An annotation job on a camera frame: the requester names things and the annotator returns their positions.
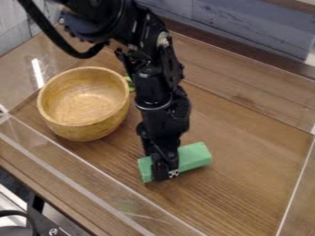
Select clear acrylic tray wall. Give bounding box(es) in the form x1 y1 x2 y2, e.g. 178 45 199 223
0 111 206 236

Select green rectangular block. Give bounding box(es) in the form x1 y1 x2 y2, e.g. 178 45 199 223
138 142 213 183

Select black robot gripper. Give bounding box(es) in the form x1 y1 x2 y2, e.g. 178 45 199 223
135 87 191 182

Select brown wooden bowl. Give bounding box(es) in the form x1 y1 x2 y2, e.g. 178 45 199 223
38 66 131 142

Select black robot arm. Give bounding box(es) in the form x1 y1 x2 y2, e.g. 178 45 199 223
51 0 191 181

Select black cable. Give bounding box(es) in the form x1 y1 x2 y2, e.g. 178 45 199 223
17 0 110 60

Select black metal table leg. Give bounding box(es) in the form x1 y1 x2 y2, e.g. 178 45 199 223
27 194 71 236

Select red plush strawberry toy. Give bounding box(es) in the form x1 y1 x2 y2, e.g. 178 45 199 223
125 76 135 93

